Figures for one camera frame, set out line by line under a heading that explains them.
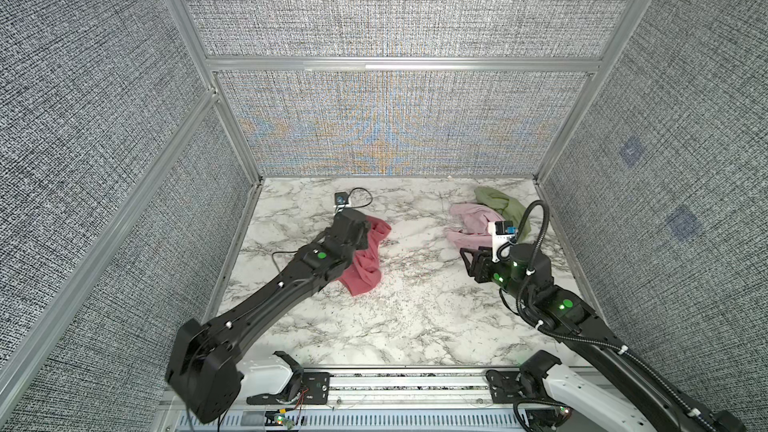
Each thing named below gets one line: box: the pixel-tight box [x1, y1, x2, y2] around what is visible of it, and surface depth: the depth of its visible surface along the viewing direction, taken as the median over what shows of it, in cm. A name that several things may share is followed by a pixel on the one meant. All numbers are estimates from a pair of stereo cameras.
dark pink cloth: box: [337, 216, 392, 296], surface depth 87 cm
